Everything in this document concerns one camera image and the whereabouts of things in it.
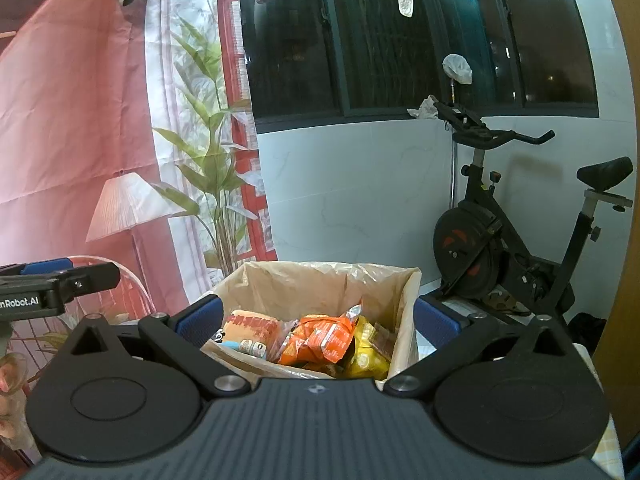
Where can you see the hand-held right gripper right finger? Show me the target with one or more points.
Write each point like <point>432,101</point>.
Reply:
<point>435,321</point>

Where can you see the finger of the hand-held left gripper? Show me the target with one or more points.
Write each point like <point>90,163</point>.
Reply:
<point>45,266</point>
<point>95,277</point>

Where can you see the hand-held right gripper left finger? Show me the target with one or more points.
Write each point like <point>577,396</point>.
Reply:
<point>200,320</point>

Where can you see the cardboard box with panda print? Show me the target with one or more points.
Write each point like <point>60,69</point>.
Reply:
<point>402,320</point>

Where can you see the sliced bread packet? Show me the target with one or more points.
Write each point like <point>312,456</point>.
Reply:
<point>252,327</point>

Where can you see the dark brown snack packet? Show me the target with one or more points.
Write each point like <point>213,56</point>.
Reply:
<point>384,342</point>

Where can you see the yellow snack packet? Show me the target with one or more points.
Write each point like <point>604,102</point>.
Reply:
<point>362,355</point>

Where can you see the orange snack packet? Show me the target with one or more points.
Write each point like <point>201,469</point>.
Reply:
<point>320,340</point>

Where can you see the brown slipper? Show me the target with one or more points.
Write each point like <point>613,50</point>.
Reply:
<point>505,304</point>

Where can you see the black exercise bike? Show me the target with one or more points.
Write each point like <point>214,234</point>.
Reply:
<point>465,250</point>

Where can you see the metal pole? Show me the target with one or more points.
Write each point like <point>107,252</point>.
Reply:
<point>454,170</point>

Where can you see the dark cloth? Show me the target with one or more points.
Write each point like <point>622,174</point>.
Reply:
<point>589,332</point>

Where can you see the crumpled white cloth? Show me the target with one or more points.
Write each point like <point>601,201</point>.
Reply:
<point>425,109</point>

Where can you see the white plastic bag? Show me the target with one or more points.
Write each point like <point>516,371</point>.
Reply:
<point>457,67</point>

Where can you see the dark framed window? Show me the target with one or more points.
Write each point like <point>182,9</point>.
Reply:
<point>310,50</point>

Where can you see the printed pink wall backdrop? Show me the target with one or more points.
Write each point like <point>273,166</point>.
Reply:
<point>75,110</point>

